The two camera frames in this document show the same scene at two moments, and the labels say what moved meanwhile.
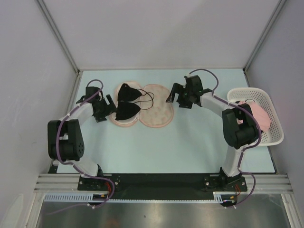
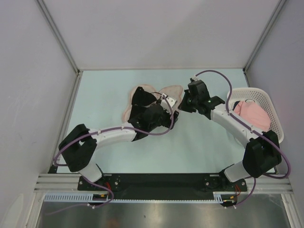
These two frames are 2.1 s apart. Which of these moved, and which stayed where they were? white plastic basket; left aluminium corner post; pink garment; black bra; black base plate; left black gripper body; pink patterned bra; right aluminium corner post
Moved: pink patterned bra; black bra; left black gripper body
Stayed: black base plate; white plastic basket; right aluminium corner post; pink garment; left aluminium corner post
